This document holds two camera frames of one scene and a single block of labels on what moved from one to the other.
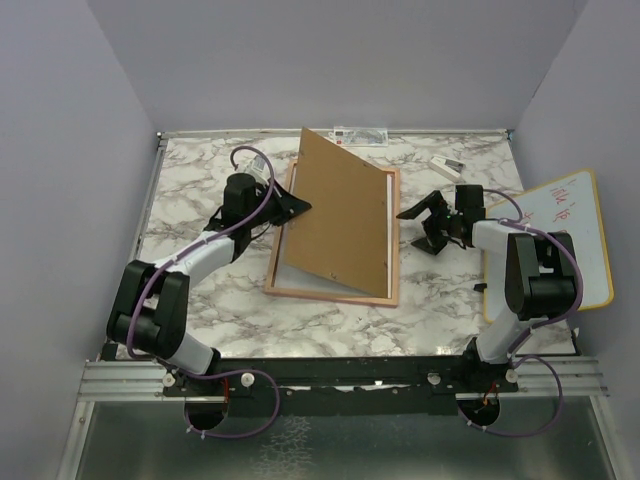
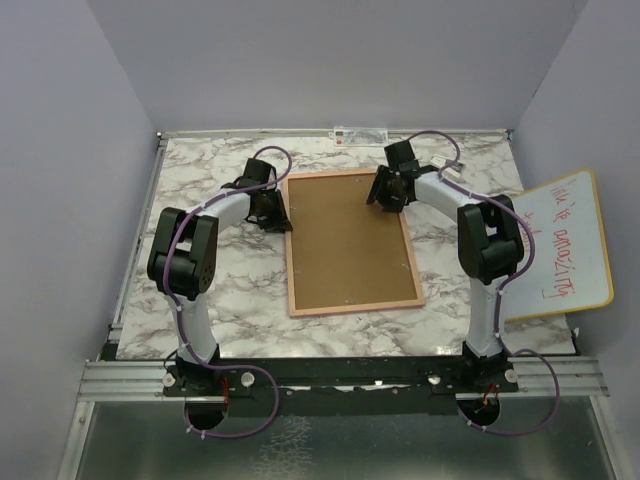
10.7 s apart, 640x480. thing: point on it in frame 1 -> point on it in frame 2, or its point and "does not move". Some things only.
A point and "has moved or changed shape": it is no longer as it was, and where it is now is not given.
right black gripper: (432, 243) -> (378, 192)
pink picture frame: (274, 263) has moved or changed shape
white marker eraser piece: (448, 165) does not move
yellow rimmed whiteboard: (570, 207) does not move
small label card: (346, 136) does not move
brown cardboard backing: (345, 230) has moved or changed shape
